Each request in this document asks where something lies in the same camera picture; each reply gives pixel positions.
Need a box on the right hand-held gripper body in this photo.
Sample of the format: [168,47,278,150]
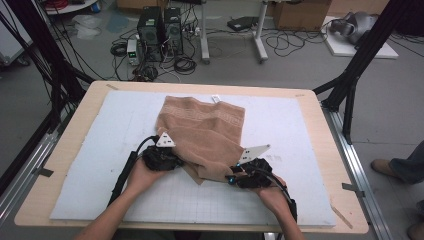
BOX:
[236,144,278,190]

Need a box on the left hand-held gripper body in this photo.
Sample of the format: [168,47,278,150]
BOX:
[141,131,184,173]

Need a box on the brown terry towel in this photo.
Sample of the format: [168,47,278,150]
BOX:
[155,94,247,186]

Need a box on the person's right hand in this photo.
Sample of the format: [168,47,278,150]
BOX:
[254,174,292,215]

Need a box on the person's left hand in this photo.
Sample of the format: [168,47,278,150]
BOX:
[125,156,174,198]

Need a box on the white grid mat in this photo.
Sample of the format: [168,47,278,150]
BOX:
[49,90,337,228]

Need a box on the thin wooden strip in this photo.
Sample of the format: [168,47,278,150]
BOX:
[329,203,354,230]

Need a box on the grey tape piece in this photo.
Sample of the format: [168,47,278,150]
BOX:
[341,182,366,198]
[33,167,54,178]

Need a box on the white power supply unit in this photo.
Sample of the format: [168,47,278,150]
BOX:
[126,39,141,66]

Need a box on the large black computer tower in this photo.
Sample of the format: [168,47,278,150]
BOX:
[137,6,164,63]

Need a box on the slim black computer tower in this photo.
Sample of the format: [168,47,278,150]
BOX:
[163,7,184,56]

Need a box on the white metal stand leg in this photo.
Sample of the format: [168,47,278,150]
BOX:
[199,0,211,65]
[252,0,269,64]

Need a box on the flat black device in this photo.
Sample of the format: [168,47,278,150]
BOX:
[227,16,259,33]

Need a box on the white floor board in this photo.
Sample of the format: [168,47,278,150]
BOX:
[321,15,399,60]

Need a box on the large cardboard box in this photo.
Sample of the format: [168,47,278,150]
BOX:
[273,0,333,33]

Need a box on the grey bag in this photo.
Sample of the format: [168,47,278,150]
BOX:
[329,11,379,46]

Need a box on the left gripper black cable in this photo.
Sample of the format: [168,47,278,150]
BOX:
[107,134,161,208]

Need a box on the coiled black cable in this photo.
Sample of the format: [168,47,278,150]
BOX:
[173,56,198,76]

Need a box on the aluminium rail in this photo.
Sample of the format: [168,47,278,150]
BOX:
[321,103,396,240]
[0,109,73,228]

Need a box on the loose black floor cable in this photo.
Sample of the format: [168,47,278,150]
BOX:
[264,28,329,58]

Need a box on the black frame post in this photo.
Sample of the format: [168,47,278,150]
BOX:
[313,0,424,145]
[0,0,96,131]

